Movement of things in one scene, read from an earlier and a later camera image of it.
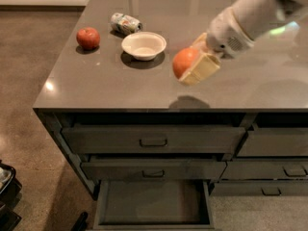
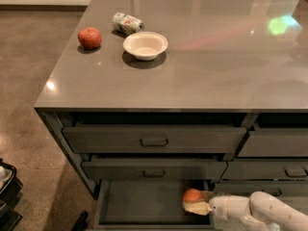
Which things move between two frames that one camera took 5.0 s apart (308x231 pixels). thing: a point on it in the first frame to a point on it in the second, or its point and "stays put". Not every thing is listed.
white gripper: [225, 36] to [218, 207]
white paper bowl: [143, 45] stays put
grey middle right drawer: [266, 170] stays put
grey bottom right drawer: [259, 188] stays put
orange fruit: [183, 60] to [192, 194]
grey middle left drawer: [153, 169] stays put
